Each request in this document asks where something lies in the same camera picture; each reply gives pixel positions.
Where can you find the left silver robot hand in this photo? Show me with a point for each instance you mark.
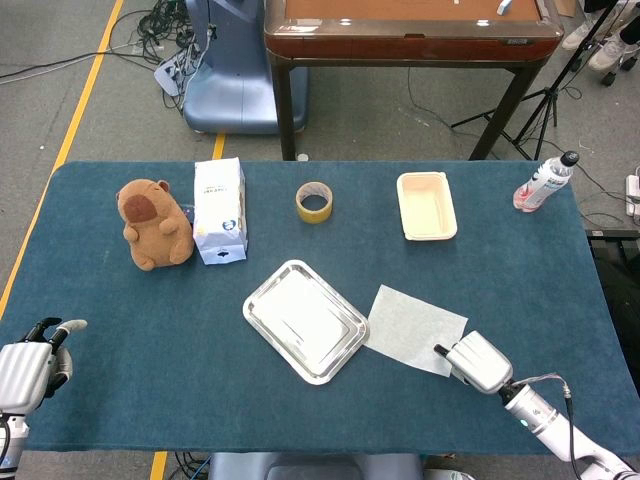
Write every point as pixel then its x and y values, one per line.
pixel 22 375

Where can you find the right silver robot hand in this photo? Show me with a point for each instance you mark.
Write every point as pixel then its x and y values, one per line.
pixel 482 362

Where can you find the white paper sheet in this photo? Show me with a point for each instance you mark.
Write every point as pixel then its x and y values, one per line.
pixel 410 325

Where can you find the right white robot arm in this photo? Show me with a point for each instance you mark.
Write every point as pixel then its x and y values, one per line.
pixel 535 412

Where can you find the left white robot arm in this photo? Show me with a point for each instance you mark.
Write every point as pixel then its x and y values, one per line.
pixel 10 440

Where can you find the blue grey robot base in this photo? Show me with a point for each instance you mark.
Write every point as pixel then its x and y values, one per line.
pixel 315 467

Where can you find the silver metal tray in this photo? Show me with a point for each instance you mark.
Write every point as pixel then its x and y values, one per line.
pixel 305 320

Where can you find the blue felt table cover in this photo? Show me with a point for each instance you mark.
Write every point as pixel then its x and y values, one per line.
pixel 150 350

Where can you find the beige plastic food container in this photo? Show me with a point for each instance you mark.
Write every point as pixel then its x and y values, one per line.
pixel 427 210

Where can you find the plastic bottle pink drink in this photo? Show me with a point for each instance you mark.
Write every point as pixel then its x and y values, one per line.
pixel 542 182

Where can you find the brown capybara plush toy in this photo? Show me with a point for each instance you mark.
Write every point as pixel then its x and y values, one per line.
pixel 155 225

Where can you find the yellow tape roll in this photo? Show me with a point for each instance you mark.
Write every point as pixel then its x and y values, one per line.
pixel 314 216

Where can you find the white power strip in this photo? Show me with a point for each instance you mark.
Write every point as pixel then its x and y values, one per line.
pixel 633 195

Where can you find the white paper bag package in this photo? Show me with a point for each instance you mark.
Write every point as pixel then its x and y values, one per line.
pixel 220 215

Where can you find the black tripod stand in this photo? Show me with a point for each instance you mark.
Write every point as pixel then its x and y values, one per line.
pixel 552 95

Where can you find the black chair caster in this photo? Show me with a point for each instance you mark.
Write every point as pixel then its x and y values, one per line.
pixel 610 78

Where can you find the brown mahjong table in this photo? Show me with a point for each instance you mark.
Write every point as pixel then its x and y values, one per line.
pixel 400 45

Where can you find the white sneaker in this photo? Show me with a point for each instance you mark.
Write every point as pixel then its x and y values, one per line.
pixel 606 52
pixel 576 36

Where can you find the large white socket board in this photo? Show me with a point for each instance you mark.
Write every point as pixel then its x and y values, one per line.
pixel 170 75

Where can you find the blue white mahjong tile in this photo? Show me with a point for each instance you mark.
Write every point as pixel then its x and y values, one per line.
pixel 504 6

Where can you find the brown cardboard box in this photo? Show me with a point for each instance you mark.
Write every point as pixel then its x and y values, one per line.
pixel 565 7

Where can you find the black equipment frame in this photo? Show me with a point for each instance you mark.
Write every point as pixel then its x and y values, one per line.
pixel 617 300

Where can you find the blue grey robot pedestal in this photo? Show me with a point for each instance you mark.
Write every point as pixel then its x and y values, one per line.
pixel 235 75

